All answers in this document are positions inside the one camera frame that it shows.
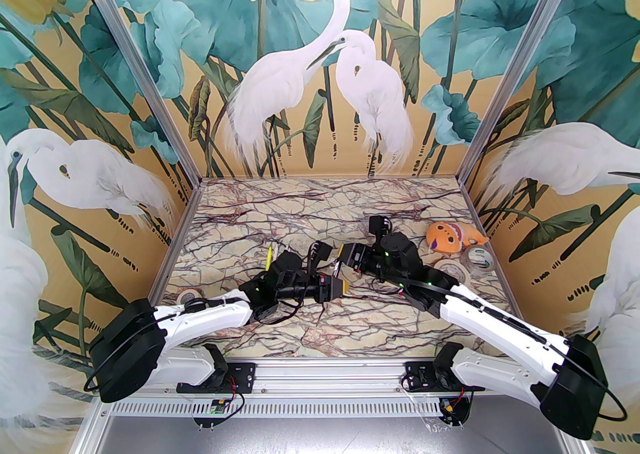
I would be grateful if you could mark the yellow highlighter pen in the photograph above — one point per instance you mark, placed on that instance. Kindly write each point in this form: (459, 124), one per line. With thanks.
(270, 255)

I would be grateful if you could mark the clear tape roll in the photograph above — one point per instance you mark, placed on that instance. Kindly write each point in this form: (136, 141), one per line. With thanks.
(479, 253)

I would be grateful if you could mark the aluminium table rail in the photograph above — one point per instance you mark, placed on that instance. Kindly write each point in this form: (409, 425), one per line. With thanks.
(325, 377)

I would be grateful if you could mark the orange fish toy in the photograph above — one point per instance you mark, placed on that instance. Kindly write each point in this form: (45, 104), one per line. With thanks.
(452, 237)

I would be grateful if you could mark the perforated metal strip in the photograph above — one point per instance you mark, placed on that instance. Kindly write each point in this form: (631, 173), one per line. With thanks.
(325, 406)

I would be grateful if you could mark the small green circuit board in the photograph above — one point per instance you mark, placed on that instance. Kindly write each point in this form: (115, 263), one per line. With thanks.
(218, 407)

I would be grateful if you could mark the aluminium frame post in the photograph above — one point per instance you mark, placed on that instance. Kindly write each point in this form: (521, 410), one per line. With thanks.
(138, 61)
(523, 61)

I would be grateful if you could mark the beige masking tape roll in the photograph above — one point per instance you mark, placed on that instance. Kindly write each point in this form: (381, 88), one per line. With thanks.
(450, 262)

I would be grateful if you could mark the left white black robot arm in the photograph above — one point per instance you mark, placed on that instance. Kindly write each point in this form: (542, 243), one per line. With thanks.
(210, 314)

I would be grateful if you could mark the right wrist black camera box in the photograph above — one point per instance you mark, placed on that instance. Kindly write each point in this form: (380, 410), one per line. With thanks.
(380, 226)

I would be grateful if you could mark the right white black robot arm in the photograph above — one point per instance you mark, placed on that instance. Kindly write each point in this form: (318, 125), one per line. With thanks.
(500, 327)

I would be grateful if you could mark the white tape roll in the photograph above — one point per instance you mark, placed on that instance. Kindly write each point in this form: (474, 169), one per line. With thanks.
(181, 297)

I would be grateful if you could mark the grey metal sheet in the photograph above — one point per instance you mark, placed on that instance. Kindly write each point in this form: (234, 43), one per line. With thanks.
(325, 437)

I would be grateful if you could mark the black mounting bracket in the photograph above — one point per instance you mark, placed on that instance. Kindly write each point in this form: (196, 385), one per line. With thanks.
(202, 419)
(462, 417)

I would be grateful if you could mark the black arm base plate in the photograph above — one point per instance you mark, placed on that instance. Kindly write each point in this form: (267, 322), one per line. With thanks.
(415, 374)
(245, 374)

